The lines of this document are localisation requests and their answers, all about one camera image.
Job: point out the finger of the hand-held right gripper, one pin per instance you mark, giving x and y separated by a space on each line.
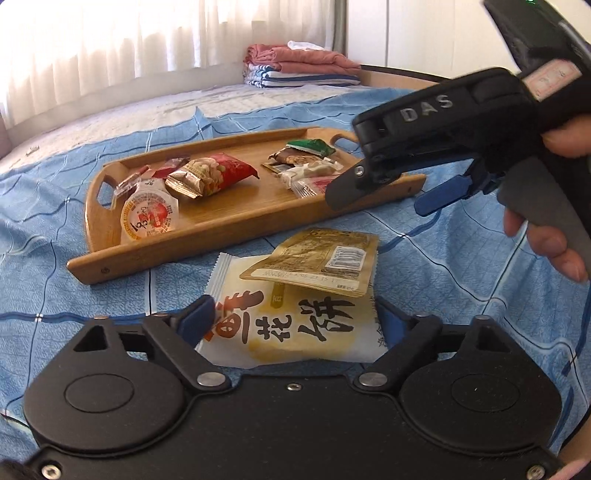
438 196
344 189

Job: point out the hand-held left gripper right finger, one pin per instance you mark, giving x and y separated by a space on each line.
392 326

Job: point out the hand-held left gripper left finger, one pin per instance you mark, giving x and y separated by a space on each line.
198 317

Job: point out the red label biscuit packet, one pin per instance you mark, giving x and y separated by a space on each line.
316 187

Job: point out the small white snack packet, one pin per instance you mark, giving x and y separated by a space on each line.
309 171

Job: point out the green snack packet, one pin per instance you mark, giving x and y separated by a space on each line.
314 146

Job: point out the gold foil snack packet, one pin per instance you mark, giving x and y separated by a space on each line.
300 258
286 159

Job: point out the white pastry packet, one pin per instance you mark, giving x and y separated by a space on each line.
286 334

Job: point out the wooden tray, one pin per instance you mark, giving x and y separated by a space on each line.
240 210

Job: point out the red jelly cup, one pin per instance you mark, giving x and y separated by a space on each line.
147 212

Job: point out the small red snack packet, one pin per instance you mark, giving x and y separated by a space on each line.
168 168
131 181

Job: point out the person's right hand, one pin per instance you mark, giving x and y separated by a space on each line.
540 242

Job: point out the blue checked bedsheet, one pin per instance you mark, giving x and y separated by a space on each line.
438 258

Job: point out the white wardrobe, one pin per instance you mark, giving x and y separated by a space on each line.
415 32

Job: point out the folded striped blue blanket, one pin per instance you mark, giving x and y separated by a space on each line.
300 79

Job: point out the folded pink blanket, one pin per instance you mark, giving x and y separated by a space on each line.
304 59

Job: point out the beige curtain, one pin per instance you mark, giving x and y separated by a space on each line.
340 25

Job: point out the white cloth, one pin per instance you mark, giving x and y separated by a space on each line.
302 45

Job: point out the grey patterned mattress pad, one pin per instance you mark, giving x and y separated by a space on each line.
138 110

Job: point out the white sheer curtain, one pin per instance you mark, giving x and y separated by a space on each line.
138 41

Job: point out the wooden bed frame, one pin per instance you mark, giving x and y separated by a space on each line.
401 74

